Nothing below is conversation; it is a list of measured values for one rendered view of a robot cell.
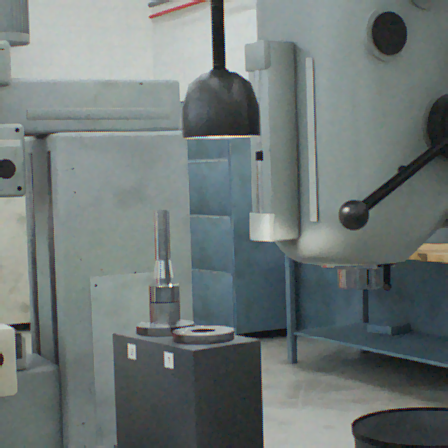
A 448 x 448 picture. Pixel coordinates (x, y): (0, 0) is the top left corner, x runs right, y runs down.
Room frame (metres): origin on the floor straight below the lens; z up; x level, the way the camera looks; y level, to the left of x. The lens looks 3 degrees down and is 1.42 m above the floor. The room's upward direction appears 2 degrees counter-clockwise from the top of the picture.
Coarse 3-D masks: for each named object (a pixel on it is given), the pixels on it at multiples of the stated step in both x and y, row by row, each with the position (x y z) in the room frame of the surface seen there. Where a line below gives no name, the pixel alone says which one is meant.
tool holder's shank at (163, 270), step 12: (156, 216) 1.58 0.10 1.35; (168, 216) 1.58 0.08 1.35; (156, 228) 1.58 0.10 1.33; (168, 228) 1.58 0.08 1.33; (156, 240) 1.58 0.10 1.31; (168, 240) 1.58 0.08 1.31; (156, 252) 1.58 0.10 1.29; (168, 252) 1.58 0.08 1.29; (156, 264) 1.58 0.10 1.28; (168, 264) 1.58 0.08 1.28; (156, 276) 1.58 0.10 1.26; (168, 276) 1.57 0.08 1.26
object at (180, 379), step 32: (128, 352) 1.56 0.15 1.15; (160, 352) 1.49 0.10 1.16; (192, 352) 1.43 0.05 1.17; (224, 352) 1.45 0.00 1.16; (256, 352) 1.49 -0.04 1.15; (128, 384) 1.56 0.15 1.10; (160, 384) 1.49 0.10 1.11; (192, 384) 1.43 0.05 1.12; (224, 384) 1.45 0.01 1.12; (256, 384) 1.49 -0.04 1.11; (128, 416) 1.57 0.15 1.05; (160, 416) 1.49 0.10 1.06; (192, 416) 1.43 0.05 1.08; (224, 416) 1.45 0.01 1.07; (256, 416) 1.49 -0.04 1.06
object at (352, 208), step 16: (432, 112) 1.09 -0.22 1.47; (432, 128) 1.09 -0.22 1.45; (432, 144) 1.09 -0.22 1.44; (416, 160) 1.05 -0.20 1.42; (432, 160) 1.06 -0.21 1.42; (400, 176) 1.04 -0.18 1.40; (384, 192) 1.03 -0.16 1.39; (352, 208) 1.00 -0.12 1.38; (368, 208) 1.02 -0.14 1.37; (352, 224) 1.01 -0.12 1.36
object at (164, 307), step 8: (152, 296) 1.57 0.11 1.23; (160, 296) 1.56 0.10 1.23; (168, 296) 1.57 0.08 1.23; (176, 296) 1.57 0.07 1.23; (152, 304) 1.57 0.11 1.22; (160, 304) 1.56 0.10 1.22; (168, 304) 1.57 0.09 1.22; (176, 304) 1.57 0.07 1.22; (152, 312) 1.57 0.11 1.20; (160, 312) 1.56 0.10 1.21; (168, 312) 1.57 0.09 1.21; (176, 312) 1.57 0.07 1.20; (152, 320) 1.57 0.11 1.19; (160, 320) 1.57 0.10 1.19; (168, 320) 1.57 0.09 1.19; (176, 320) 1.57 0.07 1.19
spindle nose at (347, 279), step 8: (344, 272) 1.16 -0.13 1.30; (352, 272) 1.15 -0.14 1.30; (360, 272) 1.15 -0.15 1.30; (368, 272) 1.15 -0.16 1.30; (376, 272) 1.16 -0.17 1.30; (344, 280) 1.16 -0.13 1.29; (352, 280) 1.15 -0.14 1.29; (360, 280) 1.15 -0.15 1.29; (368, 280) 1.15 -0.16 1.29; (376, 280) 1.16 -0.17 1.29; (344, 288) 1.16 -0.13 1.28; (352, 288) 1.15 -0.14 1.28; (360, 288) 1.15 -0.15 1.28; (368, 288) 1.15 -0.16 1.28
